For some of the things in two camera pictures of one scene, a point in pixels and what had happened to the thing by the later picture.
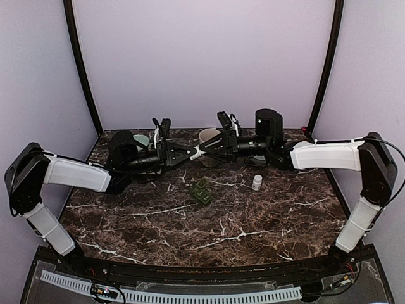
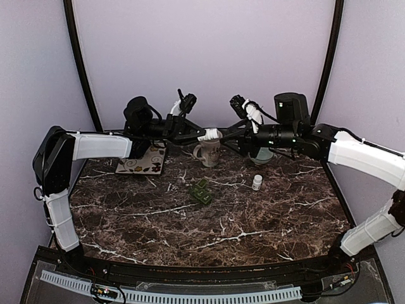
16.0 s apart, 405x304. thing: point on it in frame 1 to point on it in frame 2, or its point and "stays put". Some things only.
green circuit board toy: [200, 192] stays put
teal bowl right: [259, 160] stays put
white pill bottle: [199, 152] to [210, 133]
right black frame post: [336, 33] stays put
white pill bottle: [257, 182] stays put
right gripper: [223, 144] to [243, 135]
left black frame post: [76, 44] stays put
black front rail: [128, 271] stays put
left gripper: [168, 159] to [174, 123]
